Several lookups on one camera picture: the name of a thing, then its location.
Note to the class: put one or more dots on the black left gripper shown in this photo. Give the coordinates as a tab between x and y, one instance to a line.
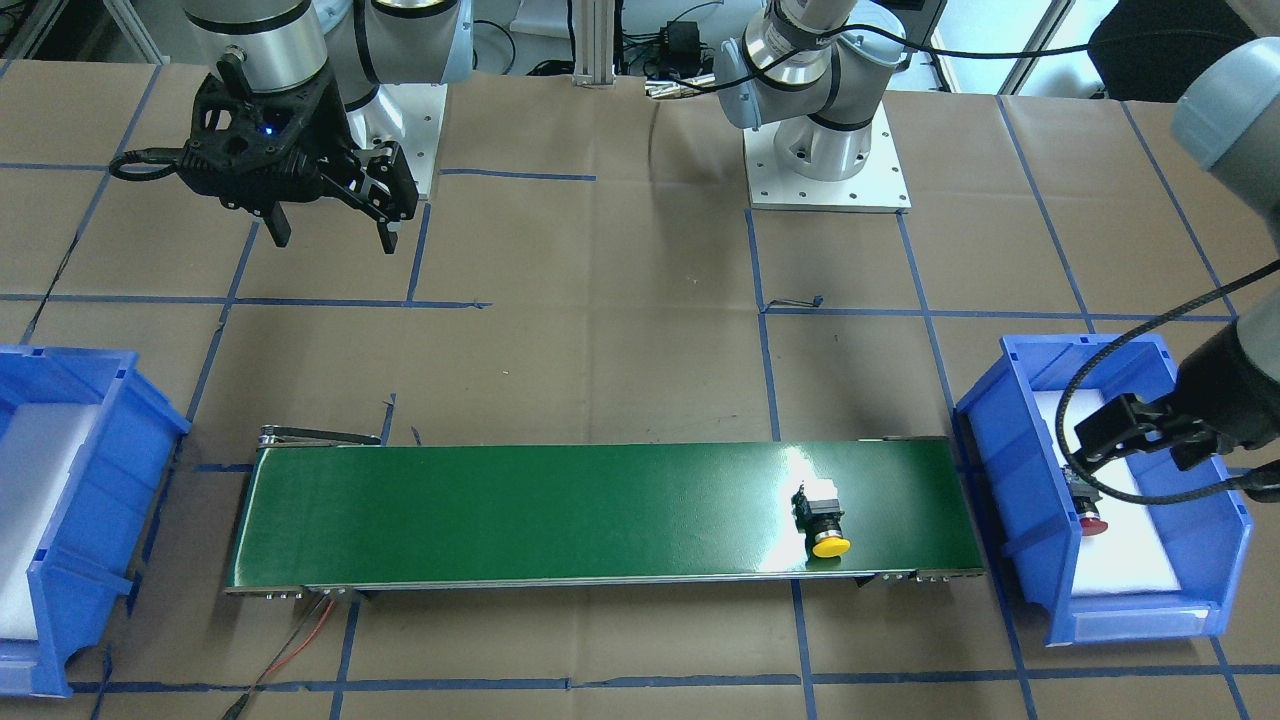
1225	385

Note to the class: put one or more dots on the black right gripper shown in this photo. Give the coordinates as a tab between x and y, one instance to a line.
326	128

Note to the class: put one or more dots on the red push button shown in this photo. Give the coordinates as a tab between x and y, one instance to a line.
1084	498

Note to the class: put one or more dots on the yellow push button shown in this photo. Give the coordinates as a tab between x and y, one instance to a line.
817	513

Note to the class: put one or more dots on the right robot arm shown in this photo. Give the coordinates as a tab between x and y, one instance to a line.
374	43

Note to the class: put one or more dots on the white foam pad bin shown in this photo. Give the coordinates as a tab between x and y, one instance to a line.
38	448
1128	557

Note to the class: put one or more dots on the green conveyor belt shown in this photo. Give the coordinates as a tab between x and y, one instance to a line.
420	518

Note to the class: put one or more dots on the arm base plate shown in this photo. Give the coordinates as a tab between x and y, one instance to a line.
411	115
796	165

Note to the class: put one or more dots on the aluminium profile post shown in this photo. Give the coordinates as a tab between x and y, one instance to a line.
595	37

